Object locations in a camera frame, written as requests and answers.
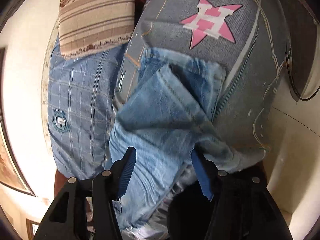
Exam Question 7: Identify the light blue denim jeans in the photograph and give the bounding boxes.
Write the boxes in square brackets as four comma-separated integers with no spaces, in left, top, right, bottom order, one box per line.
[109,48,264,239]

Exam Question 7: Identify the beige brown striped pillow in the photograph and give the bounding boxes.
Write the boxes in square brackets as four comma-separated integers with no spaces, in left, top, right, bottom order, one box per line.
[58,0,135,59]

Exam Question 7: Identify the blue plaid pillow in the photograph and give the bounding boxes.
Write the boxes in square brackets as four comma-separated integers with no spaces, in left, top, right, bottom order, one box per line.
[48,41,127,180]

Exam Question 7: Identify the framed picture on wall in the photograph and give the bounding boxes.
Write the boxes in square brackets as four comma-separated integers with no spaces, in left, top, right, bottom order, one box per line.
[0,119,36,197]

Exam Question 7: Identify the grey star-patterned bedsheet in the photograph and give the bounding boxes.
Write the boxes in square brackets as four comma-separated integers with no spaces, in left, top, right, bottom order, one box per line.
[113,0,290,169]

